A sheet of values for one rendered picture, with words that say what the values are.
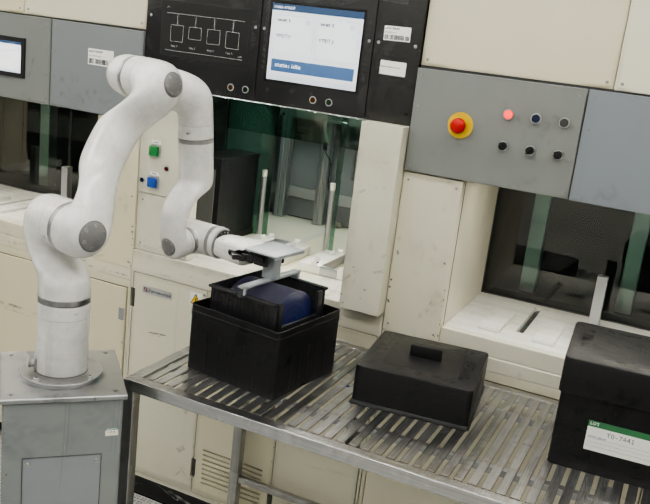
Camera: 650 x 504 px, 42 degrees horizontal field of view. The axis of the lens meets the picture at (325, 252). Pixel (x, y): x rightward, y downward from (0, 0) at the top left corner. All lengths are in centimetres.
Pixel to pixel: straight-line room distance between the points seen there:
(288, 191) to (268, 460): 121
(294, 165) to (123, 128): 156
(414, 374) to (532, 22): 92
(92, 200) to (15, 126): 179
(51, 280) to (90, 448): 40
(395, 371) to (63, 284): 80
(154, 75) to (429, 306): 97
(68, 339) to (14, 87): 123
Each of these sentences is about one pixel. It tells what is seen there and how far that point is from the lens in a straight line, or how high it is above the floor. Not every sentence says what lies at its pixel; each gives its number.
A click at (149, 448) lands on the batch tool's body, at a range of 299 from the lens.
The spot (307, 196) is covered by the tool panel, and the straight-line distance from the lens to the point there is 342.
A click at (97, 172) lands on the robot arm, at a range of 196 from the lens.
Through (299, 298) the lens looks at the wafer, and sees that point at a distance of 210.
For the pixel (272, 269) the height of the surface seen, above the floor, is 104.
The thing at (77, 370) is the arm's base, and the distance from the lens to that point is 207.
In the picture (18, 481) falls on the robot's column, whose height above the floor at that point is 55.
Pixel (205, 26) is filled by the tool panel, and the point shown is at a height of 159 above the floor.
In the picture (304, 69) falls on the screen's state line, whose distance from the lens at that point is 240.
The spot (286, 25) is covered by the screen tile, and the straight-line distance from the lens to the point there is 243.
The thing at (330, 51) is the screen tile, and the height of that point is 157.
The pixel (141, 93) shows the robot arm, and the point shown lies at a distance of 196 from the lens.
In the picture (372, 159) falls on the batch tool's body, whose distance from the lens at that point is 227.
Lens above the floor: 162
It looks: 15 degrees down
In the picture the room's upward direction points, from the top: 7 degrees clockwise
